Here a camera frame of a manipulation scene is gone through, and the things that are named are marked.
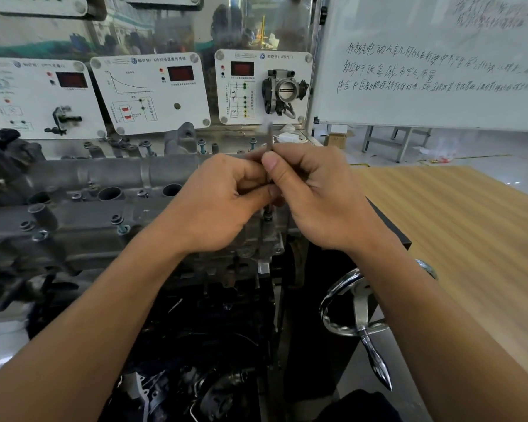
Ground white panel curve graph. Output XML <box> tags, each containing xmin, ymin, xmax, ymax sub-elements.
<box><xmin>90</xmin><ymin>52</ymin><xmax>212</xmax><ymax>136</ymax></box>

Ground person's right forearm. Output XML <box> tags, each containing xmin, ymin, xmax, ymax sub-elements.
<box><xmin>347</xmin><ymin>232</ymin><xmax>528</xmax><ymax>422</ymax></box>

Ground crumpled white plastic bag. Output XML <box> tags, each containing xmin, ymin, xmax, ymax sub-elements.
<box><xmin>413</xmin><ymin>144</ymin><xmax>456</xmax><ymax>164</ymax></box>

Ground white panel black lever sensor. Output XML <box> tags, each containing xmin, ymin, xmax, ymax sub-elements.
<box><xmin>0</xmin><ymin>56</ymin><xmax>108</xmax><ymax>140</ymax></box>

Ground white sensor training panel board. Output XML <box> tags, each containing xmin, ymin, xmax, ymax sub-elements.
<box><xmin>0</xmin><ymin>0</ymin><xmax>322</xmax><ymax>159</ymax></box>

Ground large whiteboard on stand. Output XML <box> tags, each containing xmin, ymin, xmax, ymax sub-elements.
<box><xmin>310</xmin><ymin>0</ymin><xmax>528</xmax><ymax>163</ymax></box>

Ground white panel throttle body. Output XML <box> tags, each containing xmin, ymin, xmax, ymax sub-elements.
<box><xmin>214</xmin><ymin>49</ymin><xmax>314</xmax><ymax>126</ymax></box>

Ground black throttle body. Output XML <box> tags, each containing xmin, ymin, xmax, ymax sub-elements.
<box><xmin>262</xmin><ymin>69</ymin><xmax>310</xmax><ymax>115</ymax></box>

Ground person's left hand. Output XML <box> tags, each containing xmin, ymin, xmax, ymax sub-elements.
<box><xmin>151</xmin><ymin>152</ymin><xmax>286</xmax><ymax>256</ymax></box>

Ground person's left forearm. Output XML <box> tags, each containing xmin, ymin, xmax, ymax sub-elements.
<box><xmin>0</xmin><ymin>223</ymin><xmax>190</xmax><ymax>422</ymax></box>

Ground chrome handwheel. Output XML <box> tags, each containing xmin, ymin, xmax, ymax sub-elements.
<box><xmin>319</xmin><ymin>258</ymin><xmax>439</xmax><ymax>392</ymax></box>

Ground silver hex key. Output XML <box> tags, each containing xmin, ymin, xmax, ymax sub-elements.
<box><xmin>265</xmin><ymin>121</ymin><xmax>277</xmax><ymax>218</ymax></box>

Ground white panel control module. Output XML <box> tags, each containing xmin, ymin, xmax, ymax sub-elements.
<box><xmin>0</xmin><ymin>0</ymin><xmax>89</xmax><ymax>18</ymax></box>

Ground cardboard box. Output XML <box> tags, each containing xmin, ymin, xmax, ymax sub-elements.
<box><xmin>323</xmin><ymin>132</ymin><xmax>355</xmax><ymax>149</ymax></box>

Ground person's black trousers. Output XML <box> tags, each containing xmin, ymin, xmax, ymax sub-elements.
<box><xmin>312</xmin><ymin>389</ymin><xmax>401</xmax><ymax>422</ymax></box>

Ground dark grey intake pipe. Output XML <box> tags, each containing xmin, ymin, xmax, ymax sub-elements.
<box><xmin>198</xmin><ymin>369</ymin><xmax>256</xmax><ymax>422</ymax></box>

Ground grey metal engine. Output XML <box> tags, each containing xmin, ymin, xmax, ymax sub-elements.
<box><xmin>0</xmin><ymin>122</ymin><xmax>300</xmax><ymax>312</ymax></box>

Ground person's right hand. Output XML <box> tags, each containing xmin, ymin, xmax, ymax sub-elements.
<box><xmin>245</xmin><ymin>142</ymin><xmax>395</xmax><ymax>254</ymax></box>

